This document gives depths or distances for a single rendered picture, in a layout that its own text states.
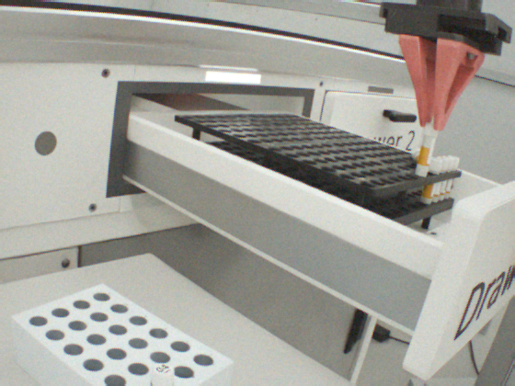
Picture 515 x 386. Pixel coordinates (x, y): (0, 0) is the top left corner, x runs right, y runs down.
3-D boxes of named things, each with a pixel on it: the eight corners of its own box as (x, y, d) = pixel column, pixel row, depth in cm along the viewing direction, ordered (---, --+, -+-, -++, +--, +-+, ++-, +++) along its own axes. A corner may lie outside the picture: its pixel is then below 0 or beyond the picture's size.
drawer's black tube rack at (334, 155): (445, 232, 51) (462, 170, 49) (352, 272, 38) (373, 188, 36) (283, 165, 65) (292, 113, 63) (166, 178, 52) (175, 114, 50)
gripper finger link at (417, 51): (463, 140, 37) (481, 18, 35) (383, 120, 42) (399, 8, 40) (488, 140, 42) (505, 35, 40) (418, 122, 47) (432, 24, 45)
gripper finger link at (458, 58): (446, 136, 38) (463, 17, 36) (369, 118, 43) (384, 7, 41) (474, 136, 43) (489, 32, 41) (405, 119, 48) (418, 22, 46)
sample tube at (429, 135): (417, 173, 45) (429, 121, 43) (429, 177, 44) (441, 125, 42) (411, 174, 44) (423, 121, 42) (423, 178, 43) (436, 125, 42)
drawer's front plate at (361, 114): (415, 161, 92) (428, 101, 89) (320, 174, 71) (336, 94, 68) (406, 158, 93) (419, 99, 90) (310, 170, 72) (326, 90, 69)
